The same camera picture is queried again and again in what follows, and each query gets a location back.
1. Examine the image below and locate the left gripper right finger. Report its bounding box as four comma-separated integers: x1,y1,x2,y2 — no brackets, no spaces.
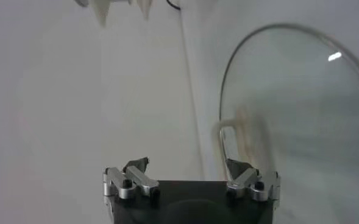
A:
226,158,281,203

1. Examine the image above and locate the glass lid with cream handle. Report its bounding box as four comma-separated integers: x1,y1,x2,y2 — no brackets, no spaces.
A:
211,23,359,224

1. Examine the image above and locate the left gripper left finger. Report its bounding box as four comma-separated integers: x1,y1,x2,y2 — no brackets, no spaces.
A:
102,156,161,200

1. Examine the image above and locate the white side table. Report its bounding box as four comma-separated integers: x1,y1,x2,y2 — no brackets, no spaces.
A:
74,0,155,29

